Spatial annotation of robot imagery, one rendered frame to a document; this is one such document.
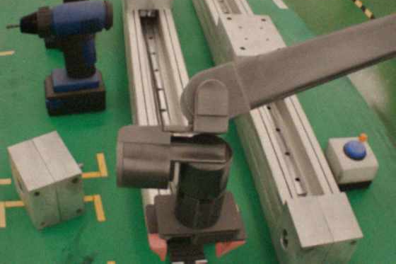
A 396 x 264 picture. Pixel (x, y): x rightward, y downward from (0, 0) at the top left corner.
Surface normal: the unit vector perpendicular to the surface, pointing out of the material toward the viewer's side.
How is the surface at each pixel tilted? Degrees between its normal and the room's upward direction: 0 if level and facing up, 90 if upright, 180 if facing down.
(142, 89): 0
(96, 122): 0
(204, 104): 46
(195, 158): 0
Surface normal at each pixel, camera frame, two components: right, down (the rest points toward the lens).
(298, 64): 0.09, -0.13
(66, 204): 0.56, 0.57
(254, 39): 0.11, -0.77
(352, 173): 0.17, 0.64
